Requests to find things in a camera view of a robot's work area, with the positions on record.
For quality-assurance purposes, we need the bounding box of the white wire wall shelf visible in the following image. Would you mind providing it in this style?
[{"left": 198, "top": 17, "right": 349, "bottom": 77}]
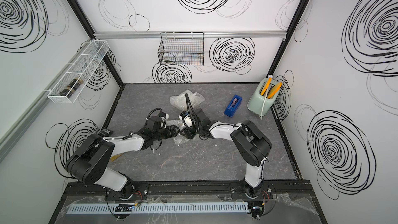
[{"left": 47, "top": 40, "right": 110, "bottom": 104}]

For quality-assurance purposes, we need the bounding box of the mint green toaster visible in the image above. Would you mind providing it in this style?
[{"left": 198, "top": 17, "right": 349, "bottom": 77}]
[{"left": 247, "top": 75, "right": 282, "bottom": 119}]

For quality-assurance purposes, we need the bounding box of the horizontal aluminium wall rail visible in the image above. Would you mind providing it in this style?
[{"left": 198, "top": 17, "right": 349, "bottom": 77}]
[{"left": 94, "top": 30, "right": 287, "bottom": 39}]

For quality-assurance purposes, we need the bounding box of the white toaster power cable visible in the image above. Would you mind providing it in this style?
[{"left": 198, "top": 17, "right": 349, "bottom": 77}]
[{"left": 260, "top": 74, "right": 274, "bottom": 121}]

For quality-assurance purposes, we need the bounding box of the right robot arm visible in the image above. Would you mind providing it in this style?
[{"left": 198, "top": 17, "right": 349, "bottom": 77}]
[{"left": 179, "top": 108, "right": 272, "bottom": 199}]

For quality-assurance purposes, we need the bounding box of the blue tape dispenser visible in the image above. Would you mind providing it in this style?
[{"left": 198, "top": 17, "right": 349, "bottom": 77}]
[{"left": 224, "top": 95, "right": 242, "bottom": 117}]

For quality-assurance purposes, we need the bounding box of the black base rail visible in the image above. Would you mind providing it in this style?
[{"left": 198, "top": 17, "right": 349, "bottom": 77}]
[{"left": 62, "top": 180, "right": 314, "bottom": 201}]

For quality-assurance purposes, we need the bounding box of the black wire wall basket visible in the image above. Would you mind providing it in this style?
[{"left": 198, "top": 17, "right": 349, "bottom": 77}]
[{"left": 157, "top": 37, "right": 205, "bottom": 65}]

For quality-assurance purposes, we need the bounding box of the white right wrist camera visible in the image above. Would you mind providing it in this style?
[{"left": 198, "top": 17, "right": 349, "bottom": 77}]
[{"left": 179, "top": 111, "right": 192, "bottom": 128}]

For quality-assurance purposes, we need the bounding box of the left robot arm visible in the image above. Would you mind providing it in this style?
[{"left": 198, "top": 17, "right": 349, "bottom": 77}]
[{"left": 64, "top": 116, "right": 180, "bottom": 200}]

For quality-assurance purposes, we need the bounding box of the small black box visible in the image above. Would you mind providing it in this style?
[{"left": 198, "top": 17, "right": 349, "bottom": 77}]
[{"left": 99, "top": 129, "right": 113, "bottom": 137}]

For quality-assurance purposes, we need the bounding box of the yellow block with black cap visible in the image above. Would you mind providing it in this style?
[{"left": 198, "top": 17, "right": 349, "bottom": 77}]
[{"left": 109, "top": 154, "right": 121, "bottom": 162}]

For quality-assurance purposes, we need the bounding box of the left wall aluminium rail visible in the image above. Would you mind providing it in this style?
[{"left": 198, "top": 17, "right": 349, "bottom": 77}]
[{"left": 1, "top": 38, "right": 94, "bottom": 162}]

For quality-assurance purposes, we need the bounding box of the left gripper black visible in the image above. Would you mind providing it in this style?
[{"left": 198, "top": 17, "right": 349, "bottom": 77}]
[{"left": 153, "top": 124, "right": 181, "bottom": 142}]

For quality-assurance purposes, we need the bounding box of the white slotted cable duct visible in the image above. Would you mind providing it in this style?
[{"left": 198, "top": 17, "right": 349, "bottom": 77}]
[{"left": 66, "top": 202, "right": 249, "bottom": 215}]

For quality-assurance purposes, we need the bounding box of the dark bottle in shelf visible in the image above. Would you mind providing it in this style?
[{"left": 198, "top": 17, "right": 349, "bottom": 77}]
[{"left": 59, "top": 78, "right": 83, "bottom": 98}]

